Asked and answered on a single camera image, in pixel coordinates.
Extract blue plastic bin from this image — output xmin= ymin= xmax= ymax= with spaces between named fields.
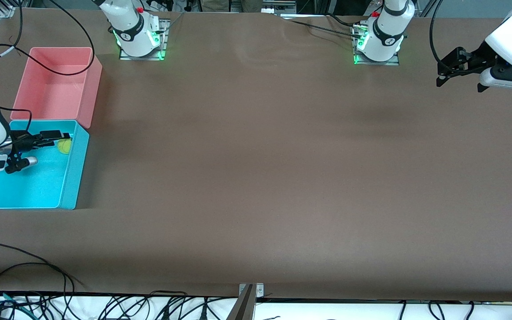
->
xmin=0 ymin=120 xmax=90 ymax=210

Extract pink plastic bin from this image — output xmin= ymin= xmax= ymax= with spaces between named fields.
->
xmin=10 ymin=47 xmax=103 ymax=129

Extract person in khaki trousers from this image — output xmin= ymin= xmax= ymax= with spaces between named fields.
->
xmin=203 ymin=0 xmax=262 ymax=13

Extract dark metal bar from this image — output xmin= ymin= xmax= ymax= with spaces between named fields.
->
xmin=226 ymin=284 xmax=256 ymax=320

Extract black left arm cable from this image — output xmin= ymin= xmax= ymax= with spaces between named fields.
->
xmin=429 ymin=0 xmax=454 ymax=76

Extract thin black looping cable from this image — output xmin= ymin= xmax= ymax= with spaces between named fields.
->
xmin=0 ymin=0 xmax=96 ymax=76

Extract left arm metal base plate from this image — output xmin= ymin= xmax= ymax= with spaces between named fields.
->
xmin=353 ymin=24 xmax=401 ymax=66

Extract short black cable on table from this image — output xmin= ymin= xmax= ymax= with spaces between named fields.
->
xmin=0 ymin=263 xmax=68 ymax=294

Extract black hanging cable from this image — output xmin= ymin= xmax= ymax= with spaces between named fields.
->
xmin=0 ymin=0 xmax=23 ymax=58

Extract black cable to arm base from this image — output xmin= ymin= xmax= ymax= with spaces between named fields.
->
xmin=325 ymin=13 xmax=363 ymax=28
xmin=288 ymin=19 xmax=358 ymax=35

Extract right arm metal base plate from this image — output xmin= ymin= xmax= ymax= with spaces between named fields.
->
xmin=119 ymin=19 xmax=168 ymax=61

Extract metal equipment frame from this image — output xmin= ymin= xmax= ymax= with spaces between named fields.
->
xmin=261 ymin=0 xmax=297 ymax=15

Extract silver metal bracket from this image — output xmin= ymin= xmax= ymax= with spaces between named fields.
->
xmin=238 ymin=283 xmax=265 ymax=297

